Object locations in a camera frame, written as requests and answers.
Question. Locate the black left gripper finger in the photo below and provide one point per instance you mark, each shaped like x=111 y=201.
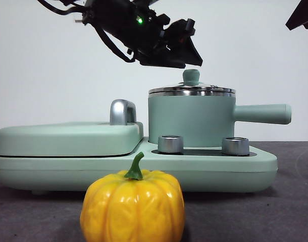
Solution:
x=164 y=60
x=184 y=45

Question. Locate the glass lid with green knob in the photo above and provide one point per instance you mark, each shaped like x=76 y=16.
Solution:
x=191 y=76

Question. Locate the yellow toy pumpkin green stem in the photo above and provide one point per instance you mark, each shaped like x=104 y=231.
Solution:
x=132 y=206

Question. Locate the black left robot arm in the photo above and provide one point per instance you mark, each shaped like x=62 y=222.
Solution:
x=123 y=25

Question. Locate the silver control knob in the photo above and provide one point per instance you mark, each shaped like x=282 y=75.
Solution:
x=170 y=145
x=235 y=146

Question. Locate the mint green breakfast machine base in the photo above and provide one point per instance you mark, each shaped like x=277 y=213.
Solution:
x=219 y=174

